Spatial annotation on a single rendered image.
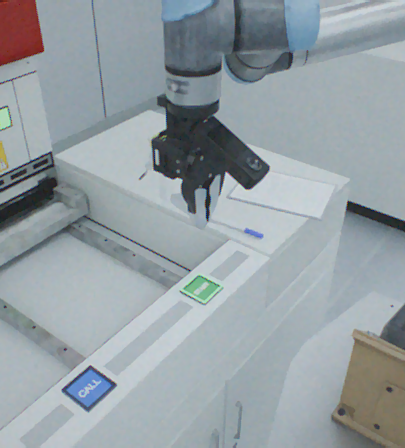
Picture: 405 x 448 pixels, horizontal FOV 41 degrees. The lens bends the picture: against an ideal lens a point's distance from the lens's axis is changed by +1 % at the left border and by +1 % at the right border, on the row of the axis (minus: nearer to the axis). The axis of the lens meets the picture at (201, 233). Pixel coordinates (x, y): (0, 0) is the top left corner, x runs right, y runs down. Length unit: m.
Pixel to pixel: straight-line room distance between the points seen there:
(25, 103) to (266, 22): 0.72
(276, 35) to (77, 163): 0.73
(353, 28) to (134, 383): 0.61
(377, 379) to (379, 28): 0.52
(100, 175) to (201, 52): 0.63
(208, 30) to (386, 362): 0.51
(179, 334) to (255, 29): 0.46
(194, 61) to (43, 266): 0.70
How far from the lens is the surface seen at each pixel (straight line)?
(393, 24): 0.90
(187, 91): 0.70
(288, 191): 1.18
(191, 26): 0.68
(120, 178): 1.24
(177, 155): 0.76
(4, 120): 1.26
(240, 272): 0.97
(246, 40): 0.70
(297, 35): 0.71
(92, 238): 1.26
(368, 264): 2.58
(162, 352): 0.84
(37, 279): 1.21
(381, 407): 0.89
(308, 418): 0.95
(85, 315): 1.11
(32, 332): 1.06
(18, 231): 1.26
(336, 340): 1.07
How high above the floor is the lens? 1.60
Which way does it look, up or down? 37 degrees down
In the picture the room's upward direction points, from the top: straight up
